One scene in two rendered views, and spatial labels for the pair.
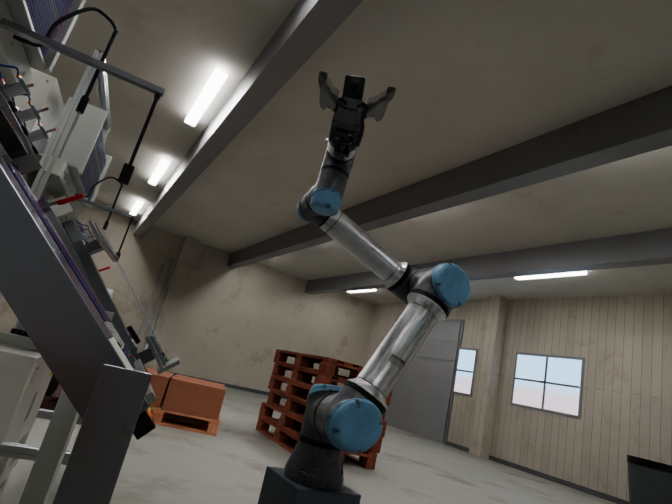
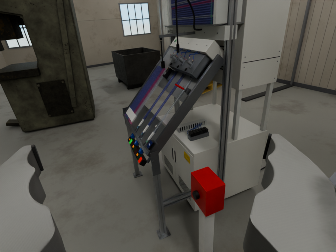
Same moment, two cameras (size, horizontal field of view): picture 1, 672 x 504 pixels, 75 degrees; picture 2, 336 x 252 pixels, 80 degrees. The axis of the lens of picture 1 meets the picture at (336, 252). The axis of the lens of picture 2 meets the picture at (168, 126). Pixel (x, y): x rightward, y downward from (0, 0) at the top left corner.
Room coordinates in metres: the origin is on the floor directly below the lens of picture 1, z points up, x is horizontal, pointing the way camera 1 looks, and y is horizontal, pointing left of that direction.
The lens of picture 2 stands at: (0.84, 0.05, 1.43)
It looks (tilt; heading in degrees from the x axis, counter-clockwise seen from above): 27 degrees down; 181
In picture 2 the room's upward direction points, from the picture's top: 5 degrees counter-clockwise
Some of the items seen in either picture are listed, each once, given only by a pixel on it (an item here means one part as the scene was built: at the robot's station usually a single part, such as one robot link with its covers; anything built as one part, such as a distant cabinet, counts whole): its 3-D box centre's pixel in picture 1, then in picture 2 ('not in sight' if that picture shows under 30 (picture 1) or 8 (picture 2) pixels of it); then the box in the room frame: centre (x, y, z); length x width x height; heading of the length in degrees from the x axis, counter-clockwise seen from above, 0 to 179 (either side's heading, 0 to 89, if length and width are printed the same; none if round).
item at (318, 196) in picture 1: (326, 193); not in sight; (1.04, 0.06, 1.24); 0.11 x 0.08 x 0.11; 18
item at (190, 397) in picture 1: (166, 396); not in sight; (5.01, 1.39, 0.22); 1.26 x 0.91 x 0.44; 108
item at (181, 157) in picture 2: not in sight; (189, 124); (-0.63, 0.19, 0.66); 1.01 x 0.73 x 1.31; 112
